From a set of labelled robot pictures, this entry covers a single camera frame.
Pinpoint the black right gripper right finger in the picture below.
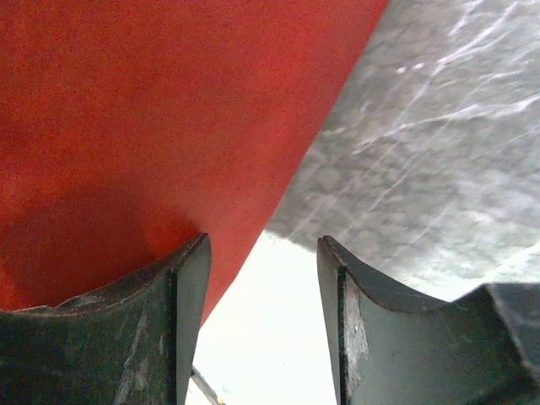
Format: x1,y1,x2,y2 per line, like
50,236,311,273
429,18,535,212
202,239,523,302
316,236,539,405

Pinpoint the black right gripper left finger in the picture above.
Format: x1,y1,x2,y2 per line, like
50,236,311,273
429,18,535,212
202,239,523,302
1,234,212,404

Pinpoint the red paper bag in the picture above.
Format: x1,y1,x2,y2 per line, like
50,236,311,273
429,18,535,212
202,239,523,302
1,1,386,313

